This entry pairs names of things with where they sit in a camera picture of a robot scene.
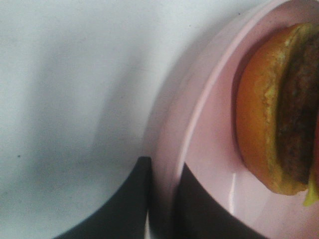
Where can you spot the burger with lettuce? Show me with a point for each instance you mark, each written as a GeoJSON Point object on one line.
{"type": "Point", "coordinates": [277, 112]}

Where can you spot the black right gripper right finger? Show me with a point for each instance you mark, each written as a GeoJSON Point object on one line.
{"type": "Point", "coordinates": [198, 216]}

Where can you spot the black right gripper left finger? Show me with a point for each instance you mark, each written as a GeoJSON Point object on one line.
{"type": "Point", "coordinates": [124, 215]}

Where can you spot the pink round plate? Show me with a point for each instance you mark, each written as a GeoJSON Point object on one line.
{"type": "Point", "coordinates": [199, 132]}

